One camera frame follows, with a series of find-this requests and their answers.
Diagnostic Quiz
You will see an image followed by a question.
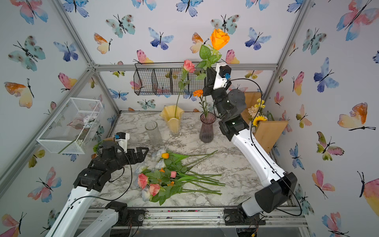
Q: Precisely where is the small pink rosebud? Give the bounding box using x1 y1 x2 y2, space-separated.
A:
170 171 177 179

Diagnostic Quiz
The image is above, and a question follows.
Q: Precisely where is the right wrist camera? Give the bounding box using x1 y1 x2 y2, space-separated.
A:
213 63 232 89

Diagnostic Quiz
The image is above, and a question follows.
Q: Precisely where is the orange rose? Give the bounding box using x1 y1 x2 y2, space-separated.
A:
196 29 230 71

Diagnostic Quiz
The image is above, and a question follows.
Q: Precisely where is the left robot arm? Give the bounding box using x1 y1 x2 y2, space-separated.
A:
46 140 149 237

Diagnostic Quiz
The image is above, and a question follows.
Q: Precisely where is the orange yellow tulip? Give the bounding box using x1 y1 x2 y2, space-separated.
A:
161 151 217 165

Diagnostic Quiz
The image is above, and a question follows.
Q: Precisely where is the white mesh wall box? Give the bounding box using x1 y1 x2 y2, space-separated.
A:
37 97 103 155

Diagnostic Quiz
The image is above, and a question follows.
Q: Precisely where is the pink rose lower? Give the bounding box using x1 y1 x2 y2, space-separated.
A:
149 184 161 197

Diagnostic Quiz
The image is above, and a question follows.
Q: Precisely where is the black wire wall basket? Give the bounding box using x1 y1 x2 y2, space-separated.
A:
132 61 206 96

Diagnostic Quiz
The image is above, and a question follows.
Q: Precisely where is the pink rose middle left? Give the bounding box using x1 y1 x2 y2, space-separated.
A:
138 173 149 189

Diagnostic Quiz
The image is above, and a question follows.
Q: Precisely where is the wooden wall shelf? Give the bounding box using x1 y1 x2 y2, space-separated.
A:
241 92 288 153

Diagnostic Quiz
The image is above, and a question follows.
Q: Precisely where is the clear glass vase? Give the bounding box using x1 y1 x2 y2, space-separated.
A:
145 121 163 147

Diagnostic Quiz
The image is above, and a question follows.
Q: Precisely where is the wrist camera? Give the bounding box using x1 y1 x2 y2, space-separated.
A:
213 63 232 89
114 132 130 153

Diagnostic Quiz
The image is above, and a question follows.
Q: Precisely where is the white blue rose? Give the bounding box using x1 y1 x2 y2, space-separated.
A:
155 160 166 170
152 148 166 162
141 188 152 202

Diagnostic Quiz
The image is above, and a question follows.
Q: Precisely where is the purple ribbed glass vase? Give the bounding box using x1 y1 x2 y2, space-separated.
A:
199 113 216 143

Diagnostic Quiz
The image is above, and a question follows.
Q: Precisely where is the yellow ruffled glass vase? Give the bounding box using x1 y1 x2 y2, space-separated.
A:
160 105 184 139

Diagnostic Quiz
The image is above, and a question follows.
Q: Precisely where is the green succulent in pink pot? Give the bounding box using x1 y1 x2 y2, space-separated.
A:
91 137 114 159

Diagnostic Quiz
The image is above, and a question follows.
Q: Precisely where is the sunflower bouquet in white vase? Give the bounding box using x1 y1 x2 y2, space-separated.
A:
248 98 274 132

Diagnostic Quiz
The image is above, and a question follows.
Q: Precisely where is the pink rose tall stem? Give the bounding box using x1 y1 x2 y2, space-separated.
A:
174 59 195 118

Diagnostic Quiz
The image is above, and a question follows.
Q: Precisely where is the white blue rose upper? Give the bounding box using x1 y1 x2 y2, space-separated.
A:
152 148 166 162

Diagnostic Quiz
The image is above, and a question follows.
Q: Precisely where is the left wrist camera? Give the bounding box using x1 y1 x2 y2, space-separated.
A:
114 132 130 153

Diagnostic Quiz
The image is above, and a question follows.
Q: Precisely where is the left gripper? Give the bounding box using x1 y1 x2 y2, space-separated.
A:
108 146 149 173

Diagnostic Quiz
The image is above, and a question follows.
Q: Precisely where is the aluminium front rail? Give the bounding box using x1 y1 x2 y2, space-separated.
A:
76 206 309 229

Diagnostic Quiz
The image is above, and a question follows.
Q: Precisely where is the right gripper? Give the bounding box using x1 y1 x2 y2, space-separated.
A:
207 69 234 123

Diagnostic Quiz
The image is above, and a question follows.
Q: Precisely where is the orange marigold flower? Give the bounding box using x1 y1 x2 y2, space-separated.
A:
193 90 209 118

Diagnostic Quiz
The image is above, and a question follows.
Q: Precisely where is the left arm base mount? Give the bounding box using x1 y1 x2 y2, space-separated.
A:
105 201 146 227

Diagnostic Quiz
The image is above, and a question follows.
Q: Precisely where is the white blue rose middle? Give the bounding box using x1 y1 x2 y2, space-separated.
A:
155 160 166 170

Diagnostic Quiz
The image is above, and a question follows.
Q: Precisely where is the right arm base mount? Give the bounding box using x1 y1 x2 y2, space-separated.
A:
223 205 266 227

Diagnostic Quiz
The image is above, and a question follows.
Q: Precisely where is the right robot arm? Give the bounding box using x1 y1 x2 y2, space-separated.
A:
203 64 297 217

